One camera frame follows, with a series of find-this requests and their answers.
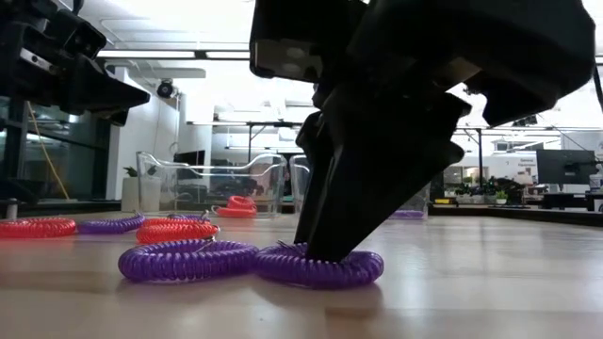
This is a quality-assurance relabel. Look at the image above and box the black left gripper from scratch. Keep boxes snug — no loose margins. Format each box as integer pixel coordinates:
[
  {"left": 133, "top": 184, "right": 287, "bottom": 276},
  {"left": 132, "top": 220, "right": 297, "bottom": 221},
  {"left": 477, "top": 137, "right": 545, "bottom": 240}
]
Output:
[{"left": 0, "top": 0, "right": 152, "bottom": 128}]

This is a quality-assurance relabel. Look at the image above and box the ceiling light strip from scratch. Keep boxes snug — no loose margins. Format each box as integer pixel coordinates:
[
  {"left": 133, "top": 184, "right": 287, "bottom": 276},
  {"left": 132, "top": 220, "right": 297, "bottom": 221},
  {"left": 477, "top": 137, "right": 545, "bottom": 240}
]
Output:
[{"left": 96, "top": 49, "right": 251, "bottom": 60}]

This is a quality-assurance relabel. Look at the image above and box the purple spring keychain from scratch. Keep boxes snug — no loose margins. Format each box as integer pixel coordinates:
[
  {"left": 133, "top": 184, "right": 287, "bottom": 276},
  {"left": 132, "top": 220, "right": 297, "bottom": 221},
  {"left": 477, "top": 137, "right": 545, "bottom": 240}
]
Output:
[
  {"left": 167, "top": 212, "right": 211, "bottom": 222},
  {"left": 117, "top": 238, "right": 260, "bottom": 283},
  {"left": 76, "top": 214, "right": 146, "bottom": 235},
  {"left": 388, "top": 209, "right": 428, "bottom": 221},
  {"left": 253, "top": 241, "right": 385, "bottom": 289}
]

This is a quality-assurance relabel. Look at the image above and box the black ceiling security camera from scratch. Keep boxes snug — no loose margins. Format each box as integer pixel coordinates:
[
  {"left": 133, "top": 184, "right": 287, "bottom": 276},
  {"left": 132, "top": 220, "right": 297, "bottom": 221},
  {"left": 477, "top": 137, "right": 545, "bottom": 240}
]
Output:
[{"left": 155, "top": 78, "right": 176, "bottom": 100}]

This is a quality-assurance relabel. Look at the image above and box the large black computer monitor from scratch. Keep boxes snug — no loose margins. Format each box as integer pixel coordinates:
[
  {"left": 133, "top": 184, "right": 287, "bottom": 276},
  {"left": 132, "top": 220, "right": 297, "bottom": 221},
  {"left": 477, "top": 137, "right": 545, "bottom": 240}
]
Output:
[{"left": 535, "top": 149, "right": 597, "bottom": 186}]

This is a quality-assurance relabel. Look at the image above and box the orange spring keychain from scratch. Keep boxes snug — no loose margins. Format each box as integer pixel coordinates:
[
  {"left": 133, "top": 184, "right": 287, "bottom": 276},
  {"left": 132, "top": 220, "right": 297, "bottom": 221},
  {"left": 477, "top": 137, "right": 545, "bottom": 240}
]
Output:
[
  {"left": 227, "top": 195, "right": 258, "bottom": 211},
  {"left": 140, "top": 216, "right": 208, "bottom": 226},
  {"left": 0, "top": 217, "right": 77, "bottom": 239},
  {"left": 210, "top": 205, "right": 258, "bottom": 219},
  {"left": 135, "top": 220, "right": 221, "bottom": 245}
]

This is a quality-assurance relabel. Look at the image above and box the black office desk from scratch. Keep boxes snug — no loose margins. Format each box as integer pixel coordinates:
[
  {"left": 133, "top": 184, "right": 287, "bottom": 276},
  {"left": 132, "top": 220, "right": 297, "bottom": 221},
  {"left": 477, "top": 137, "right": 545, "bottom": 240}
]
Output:
[{"left": 541, "top": 190, "right": 603, "bottom": 213}]

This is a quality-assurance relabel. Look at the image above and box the white pot with plant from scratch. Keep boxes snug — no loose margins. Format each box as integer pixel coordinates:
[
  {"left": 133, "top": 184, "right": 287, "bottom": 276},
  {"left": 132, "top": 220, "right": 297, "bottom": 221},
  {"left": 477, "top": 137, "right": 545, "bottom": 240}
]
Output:
[{"left": 121, "top": 165, "right": 162, "bottom": 213}]

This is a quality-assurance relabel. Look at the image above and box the clear plastic bin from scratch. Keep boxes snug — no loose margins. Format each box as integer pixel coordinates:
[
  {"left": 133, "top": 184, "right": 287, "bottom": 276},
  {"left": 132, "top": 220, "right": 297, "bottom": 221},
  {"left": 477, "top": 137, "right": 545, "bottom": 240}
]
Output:
[
  {"left": 289, "top": 153, "right": 431, "bottom": 221},
  {"left": 136, "top": 150, "right": 287, "bottom": 218}
]

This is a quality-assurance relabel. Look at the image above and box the small black computer monitor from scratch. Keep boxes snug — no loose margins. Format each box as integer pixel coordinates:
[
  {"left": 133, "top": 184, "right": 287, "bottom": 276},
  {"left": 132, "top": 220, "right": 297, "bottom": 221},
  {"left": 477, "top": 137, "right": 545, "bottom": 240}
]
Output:
[{"left": 172, "top": 150, "right": 207, "bottom": 180}]

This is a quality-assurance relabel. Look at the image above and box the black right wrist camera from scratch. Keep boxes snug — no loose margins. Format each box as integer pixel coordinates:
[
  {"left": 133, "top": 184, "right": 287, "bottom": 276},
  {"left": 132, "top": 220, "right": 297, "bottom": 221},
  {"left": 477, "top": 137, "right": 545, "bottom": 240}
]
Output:
[{"left": 248, "top": 0, "right": 352, "bottom": 84}]

